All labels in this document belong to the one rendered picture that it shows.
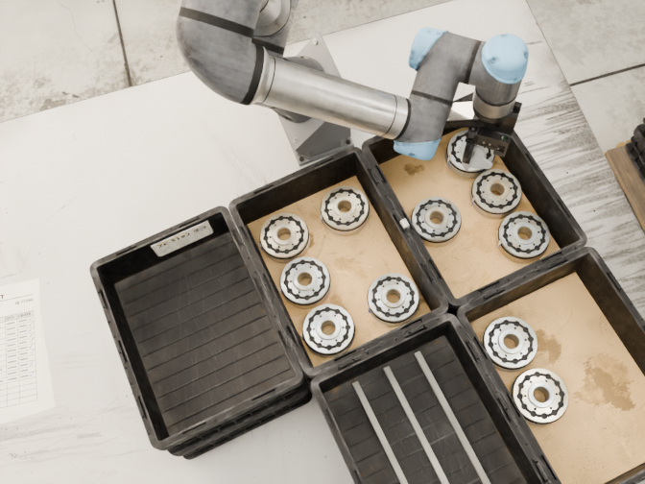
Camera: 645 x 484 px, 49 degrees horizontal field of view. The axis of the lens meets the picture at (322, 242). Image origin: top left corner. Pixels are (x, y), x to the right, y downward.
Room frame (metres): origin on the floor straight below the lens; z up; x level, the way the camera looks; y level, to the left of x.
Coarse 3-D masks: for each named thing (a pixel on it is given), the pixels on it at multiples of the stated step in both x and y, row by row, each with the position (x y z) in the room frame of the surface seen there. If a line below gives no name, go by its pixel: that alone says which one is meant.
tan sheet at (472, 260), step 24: (384, 168) 0.72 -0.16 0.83; (408, 168) 0.71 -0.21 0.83; (432, 168) 0.70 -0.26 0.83; (504, 168) 0.67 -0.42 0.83; (408, 192) 0.65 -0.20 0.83; (432, 192) 0.64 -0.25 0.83; (456, 192) 0.63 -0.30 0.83; (408, 216) 0.59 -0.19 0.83; (480, 216) 0.57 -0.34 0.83; (456, 240) 0.52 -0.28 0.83; (480, 240) 0.51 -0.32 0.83; (552, 240) 0.48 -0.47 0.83; (456, 264) 0.47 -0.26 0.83; (480, 264) 0.46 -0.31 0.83; (504, 264) 0.45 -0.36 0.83; (528, 264) 0.44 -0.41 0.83; (456, 288) 0.42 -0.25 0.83
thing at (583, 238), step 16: (464, 96) 0.80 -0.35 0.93; (368, 144) 0.73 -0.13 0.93; (368, 160) 0.69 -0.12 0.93; (528, 160) 0.63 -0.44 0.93; (384, 176) 0.65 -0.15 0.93; (544, 176) 0.59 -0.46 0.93; (400, 208) 0.57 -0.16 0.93; (560, 208) 0.51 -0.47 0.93; (576, 224) 0.47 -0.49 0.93; (416, 240) 0.50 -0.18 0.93; (544, 256) 0.42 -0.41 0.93; (560, 256) 0.41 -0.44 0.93; (432, 272) 0.43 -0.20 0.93; (528, 272) 0.39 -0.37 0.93; (448, 288) 0.39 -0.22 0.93; (480, 288) 0.38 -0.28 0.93; (496, 288) 0.37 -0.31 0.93; (448, 304) 0.36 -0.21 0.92
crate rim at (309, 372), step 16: (320, 160) 0.71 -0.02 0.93; (336, 160) 0.70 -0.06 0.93; (288, 176) 0.69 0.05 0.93; (368, 176) 0.66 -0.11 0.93; (256, 192) 0.66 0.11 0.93; (384, 192) 0.61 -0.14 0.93; (240, 224) 0.60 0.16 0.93; (256, 256) 0.52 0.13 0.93; (416, 256) 0.46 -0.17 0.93; (272, 288) 0.45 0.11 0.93; (432, 288) 0.40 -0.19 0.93; (416, 320) 0.34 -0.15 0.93; (288, 336) 0.35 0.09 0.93; (384, 336) 0.32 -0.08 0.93; (352, 352) 0.31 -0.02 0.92; (304, 368) 0.29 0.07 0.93; (320, 368) 0.28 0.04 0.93
